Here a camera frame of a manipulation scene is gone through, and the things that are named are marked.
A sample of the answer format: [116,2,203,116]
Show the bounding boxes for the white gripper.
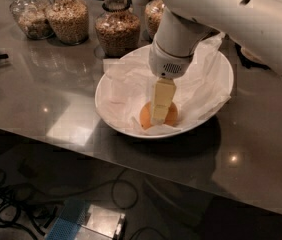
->
[148,38,193,125]

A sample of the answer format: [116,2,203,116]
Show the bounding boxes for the orange fruit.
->
[139,102,178,130]

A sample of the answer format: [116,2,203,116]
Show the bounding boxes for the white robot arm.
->
[149,0,282,79]

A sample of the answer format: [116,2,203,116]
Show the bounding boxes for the white bowl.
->
[94,43,234,140]

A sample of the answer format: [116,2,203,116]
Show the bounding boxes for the white tissue paper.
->
[96,32,232,137]

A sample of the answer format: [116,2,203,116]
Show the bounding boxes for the glass jar of nuts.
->
[95,0,141,57]

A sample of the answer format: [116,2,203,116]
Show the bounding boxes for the glass jar of cereal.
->
[144,0,165,38]

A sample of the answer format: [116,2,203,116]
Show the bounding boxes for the black mat under plates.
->
[235,44,269,70]

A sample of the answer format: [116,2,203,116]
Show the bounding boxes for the stack of paper plates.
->
[240,47,264,64]

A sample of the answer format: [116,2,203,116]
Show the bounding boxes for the glass jar of beans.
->
[45,0,89,45]

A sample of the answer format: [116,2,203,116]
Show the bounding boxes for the glass jar of grains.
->
[10,0,54,40]

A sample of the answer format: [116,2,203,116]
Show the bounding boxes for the blue and silver floor box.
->
[45,199,126,240]

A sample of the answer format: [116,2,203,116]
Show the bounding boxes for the black cables on floor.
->
[0,157,169,240]

